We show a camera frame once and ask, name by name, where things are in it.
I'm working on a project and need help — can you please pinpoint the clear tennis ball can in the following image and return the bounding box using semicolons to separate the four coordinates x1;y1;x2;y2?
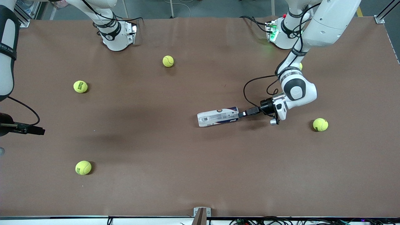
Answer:
197;107;240;128

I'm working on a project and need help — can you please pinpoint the brown table cover mat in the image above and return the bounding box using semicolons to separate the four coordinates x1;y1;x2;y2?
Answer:
0;16;400;218

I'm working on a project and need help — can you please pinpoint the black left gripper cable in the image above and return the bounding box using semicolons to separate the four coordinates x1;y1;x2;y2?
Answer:
243;74;283;117

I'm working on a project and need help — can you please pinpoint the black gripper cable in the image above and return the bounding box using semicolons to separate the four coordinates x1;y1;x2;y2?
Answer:
7;95;41;126
243;74;283;117

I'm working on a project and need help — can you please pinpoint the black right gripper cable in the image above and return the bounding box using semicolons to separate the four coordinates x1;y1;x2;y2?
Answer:
7;95;41;126

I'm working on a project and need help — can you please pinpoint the black left arm base cable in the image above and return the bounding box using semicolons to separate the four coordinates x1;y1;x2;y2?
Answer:
239;15;271;33

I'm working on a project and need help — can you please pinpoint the black arm base cable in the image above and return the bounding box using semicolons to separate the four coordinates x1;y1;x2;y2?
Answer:
81;0;145;35
239;15;271;33

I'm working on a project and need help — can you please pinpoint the aluminium frame post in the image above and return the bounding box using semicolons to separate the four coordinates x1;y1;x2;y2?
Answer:
14;0;31;28
374;0;400;24

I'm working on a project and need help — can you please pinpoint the black cable bundle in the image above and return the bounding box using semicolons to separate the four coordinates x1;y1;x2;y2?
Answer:
230;216;400;225

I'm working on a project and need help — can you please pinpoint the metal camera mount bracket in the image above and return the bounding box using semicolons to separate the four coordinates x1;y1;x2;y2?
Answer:
193;207;212;225

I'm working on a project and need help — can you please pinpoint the black right arm base cable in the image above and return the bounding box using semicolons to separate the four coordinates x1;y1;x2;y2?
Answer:
81;0;145;35

